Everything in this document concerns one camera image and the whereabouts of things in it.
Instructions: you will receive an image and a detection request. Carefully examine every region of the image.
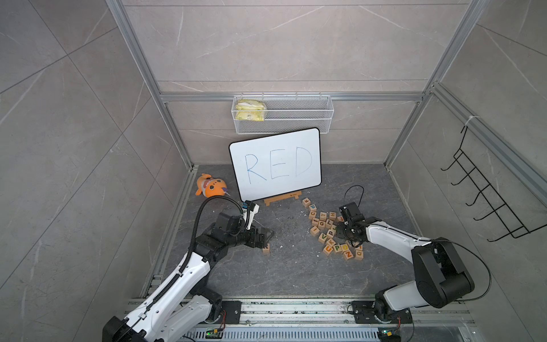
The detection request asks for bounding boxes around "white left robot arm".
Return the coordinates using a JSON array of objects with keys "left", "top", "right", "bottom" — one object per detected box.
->
[{"left": 102, "top": 213, "right": 274, "bottom": 341}]

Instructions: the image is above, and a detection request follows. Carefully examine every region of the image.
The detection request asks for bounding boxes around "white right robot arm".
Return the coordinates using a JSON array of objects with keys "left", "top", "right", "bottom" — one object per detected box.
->
[{"left": 336, "top": 202, "right": 475, "bottom": 323}]

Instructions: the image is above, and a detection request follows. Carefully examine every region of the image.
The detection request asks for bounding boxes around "wooden block letter O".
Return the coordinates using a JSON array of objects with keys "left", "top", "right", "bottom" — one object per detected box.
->
[{"left": 355, "top": 249, "right": 364, "bottom": 260}]

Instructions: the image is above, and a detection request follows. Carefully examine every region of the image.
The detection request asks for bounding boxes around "wooden block letter V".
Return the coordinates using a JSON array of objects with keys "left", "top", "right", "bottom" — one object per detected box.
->
[{"left": 319, "top": 233, "right": 329, "bottom": 245}]

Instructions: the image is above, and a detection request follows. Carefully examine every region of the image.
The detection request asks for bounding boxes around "wooden block letter U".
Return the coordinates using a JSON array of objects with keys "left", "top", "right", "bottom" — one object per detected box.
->
[{"left": 323, "top": 245, "right": 333, "bottom": 256}]

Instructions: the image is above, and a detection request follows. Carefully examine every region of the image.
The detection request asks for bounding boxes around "orange plush toy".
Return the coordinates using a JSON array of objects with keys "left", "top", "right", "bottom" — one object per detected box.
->
[{"left": 195, "top": 173, "right": 227, "bottom": 198}]

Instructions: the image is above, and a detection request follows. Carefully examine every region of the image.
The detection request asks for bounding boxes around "wooden easel stand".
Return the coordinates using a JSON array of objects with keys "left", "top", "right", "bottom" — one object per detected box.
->
[{"left": 264, "top": 190, "right": 302, "bottom": 207}]

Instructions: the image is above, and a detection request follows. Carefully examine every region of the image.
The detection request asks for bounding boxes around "white dry-erase board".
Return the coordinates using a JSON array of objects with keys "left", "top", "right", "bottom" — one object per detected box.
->
[{"left": 229, "top": 128, "right": 322, "bottom": 201}]

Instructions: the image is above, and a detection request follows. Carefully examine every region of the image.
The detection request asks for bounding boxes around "yellow packet in basket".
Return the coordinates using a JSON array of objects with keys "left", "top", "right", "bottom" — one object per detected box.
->
[{"left": 234, "top": 100, "right": 267, "bottom": 122}]

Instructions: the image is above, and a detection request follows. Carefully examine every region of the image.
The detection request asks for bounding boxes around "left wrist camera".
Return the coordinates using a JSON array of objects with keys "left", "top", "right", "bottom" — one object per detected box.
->
[{"left": 242, "top": 201, "right": 259, "bottom": 230}]

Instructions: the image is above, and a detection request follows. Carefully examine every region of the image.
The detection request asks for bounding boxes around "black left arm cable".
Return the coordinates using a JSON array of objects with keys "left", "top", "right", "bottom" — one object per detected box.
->
[{"left": 144, "top": 195, "right": 246, "bottom": 309}]

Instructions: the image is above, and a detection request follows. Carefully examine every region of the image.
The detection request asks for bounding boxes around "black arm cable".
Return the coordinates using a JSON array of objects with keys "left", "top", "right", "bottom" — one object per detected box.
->
[
  {"left": 144, "top": 195, "right": 246, "bottom": 309},
  {"left": 342, "top": 184, "right": 492, "bottom": 303}
]

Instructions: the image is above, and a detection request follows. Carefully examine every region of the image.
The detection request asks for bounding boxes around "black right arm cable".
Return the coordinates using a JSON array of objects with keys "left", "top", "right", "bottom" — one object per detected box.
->
[{"left": 342, "top": 184, "right": 492, "bottom": 303}]

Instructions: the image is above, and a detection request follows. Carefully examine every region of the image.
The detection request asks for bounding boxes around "metal base rail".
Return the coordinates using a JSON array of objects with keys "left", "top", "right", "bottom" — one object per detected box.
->
[{"left": 179, "top": 296, "right": 483, "bottom": 341}]

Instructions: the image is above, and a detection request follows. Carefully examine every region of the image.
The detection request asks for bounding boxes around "wire mesh wall basket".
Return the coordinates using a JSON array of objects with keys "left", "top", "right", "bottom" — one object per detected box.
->
[{"left": 231, "top": 95, "right": 334, "bottom": 135}]

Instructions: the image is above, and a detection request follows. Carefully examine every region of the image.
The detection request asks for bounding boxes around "black wire hook rack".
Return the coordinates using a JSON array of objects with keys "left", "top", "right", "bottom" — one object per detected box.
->
[{"left": 440, "top": 126, "right": 546, "bottom": 243}]

